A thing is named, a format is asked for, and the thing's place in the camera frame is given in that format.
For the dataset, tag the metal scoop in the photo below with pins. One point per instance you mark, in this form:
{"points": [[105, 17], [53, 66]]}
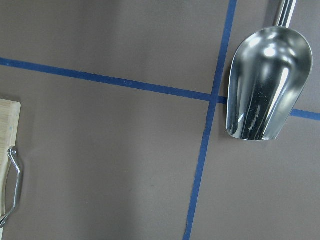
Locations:
{"points": [[268, 73]]}

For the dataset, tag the wooden cutting board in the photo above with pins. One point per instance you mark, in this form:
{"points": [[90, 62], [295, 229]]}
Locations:
{"points": [[9, 121]]}

